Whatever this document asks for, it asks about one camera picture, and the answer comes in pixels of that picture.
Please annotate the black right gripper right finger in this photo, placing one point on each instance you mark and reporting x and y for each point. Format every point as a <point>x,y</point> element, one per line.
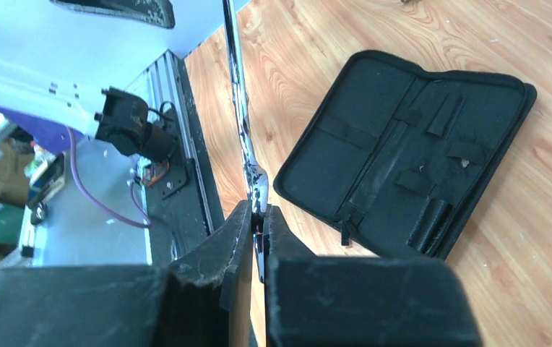
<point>313,300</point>

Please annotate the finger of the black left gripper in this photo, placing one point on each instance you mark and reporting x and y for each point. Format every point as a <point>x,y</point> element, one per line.
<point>158,13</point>

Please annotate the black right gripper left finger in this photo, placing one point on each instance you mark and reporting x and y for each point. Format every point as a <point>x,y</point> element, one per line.
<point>201,299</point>

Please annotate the silver thinning scissors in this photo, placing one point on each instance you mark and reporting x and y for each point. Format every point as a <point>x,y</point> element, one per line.
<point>257,182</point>

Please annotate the black zip tool case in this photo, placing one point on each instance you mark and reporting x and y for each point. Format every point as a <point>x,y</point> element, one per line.
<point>396,158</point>

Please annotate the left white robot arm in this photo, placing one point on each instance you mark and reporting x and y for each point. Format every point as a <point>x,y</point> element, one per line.
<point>111,115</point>

